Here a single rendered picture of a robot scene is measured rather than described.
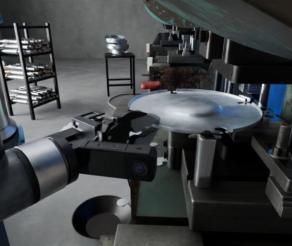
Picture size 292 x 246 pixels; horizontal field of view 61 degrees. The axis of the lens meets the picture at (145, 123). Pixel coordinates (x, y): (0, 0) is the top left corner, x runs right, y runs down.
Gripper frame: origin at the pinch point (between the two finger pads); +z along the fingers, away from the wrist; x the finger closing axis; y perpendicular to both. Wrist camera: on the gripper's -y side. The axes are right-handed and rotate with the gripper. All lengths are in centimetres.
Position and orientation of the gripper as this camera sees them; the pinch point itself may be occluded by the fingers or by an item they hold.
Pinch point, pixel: (158, 124)
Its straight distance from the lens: 47.0
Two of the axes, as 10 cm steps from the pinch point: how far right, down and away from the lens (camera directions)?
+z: 6.6, -2.8, 7.0
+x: 0.0, 9.3, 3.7
